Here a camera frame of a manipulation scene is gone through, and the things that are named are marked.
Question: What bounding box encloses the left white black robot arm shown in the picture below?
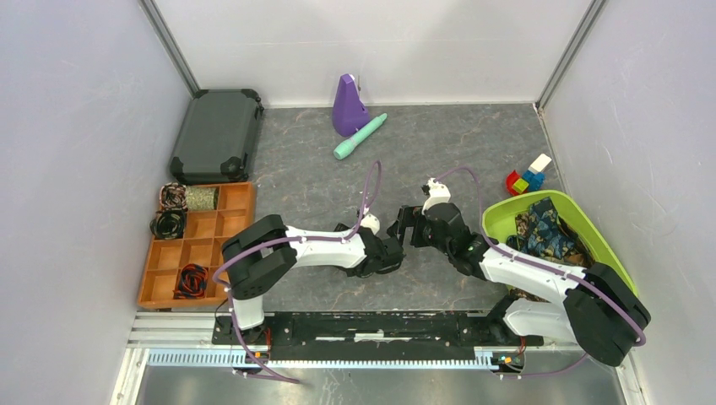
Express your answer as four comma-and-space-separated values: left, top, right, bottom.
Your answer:
221, 214, 404, 344

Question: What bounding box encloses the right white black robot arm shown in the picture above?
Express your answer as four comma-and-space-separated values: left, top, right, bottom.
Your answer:
388, 202, 651, 366

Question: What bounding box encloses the pile of patterned ties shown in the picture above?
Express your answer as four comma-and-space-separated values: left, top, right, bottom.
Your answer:
506, 197, 595, 268

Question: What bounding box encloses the lime green plastic bin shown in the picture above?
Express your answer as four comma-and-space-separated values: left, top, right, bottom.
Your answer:
482, 190, 639, 297

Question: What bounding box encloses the teal cylindrical pen tool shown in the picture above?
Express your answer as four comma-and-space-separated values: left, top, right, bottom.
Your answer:
333, 113, 388, 160

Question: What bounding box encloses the brown floral tie end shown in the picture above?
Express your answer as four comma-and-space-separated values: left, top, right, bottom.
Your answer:
506, 287, 546, 302

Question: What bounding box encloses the colourful toy block stack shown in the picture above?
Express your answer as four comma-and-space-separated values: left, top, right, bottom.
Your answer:
505, 154, 552, 197

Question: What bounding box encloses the purple metronome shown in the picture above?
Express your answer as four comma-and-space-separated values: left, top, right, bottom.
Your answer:
331, 73, 371, 138

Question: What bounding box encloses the orange compartment tray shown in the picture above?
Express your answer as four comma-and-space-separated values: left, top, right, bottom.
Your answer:
138, 182, 256, 310

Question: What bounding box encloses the rolled orange black tie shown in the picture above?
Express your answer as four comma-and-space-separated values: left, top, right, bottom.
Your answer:
173, 263, 209, 300

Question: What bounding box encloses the rolled olive speckled tie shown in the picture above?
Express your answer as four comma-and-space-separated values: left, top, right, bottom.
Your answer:
185, 186, 219, 211

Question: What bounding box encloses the dark green hard case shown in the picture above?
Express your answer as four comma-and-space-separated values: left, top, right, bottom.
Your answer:
168, 89, 264, 186

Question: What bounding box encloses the rolled black patterned tie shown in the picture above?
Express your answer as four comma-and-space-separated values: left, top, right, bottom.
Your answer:
149, 210, 187, 240

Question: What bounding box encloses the rolled pink brown tie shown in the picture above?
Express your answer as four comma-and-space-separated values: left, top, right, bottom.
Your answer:
158, 182, 188, 213

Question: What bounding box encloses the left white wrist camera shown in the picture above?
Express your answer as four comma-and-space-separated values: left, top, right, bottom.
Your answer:
360, 208, 381, 235

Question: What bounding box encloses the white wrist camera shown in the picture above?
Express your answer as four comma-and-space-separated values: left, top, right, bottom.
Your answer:
360, 208, 381, 235
421, 178, 451, 214

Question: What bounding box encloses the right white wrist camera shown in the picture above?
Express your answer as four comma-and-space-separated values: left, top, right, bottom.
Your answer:
421, 178, 451, 214

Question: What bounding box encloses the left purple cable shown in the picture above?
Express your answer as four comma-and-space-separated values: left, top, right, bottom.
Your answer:
211, 160, 384, 384

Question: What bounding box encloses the purple cable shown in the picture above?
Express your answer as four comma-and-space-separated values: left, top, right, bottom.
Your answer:
436, 165, 648, 381
211, 160, 384, 384

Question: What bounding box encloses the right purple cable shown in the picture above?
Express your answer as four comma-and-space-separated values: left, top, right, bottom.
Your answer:
436, 165, 648, 381

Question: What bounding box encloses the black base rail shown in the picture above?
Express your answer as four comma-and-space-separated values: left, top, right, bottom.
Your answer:
241, 310, 544, 361

